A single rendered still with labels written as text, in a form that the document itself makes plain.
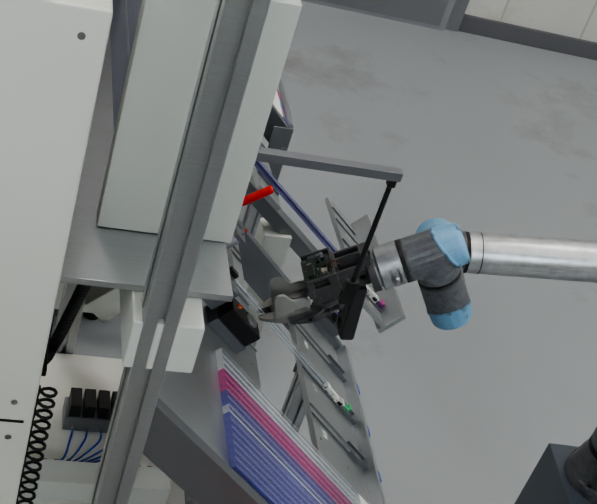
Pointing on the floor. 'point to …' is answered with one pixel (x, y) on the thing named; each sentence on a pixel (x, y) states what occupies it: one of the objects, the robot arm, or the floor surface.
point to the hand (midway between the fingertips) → (266, 315)
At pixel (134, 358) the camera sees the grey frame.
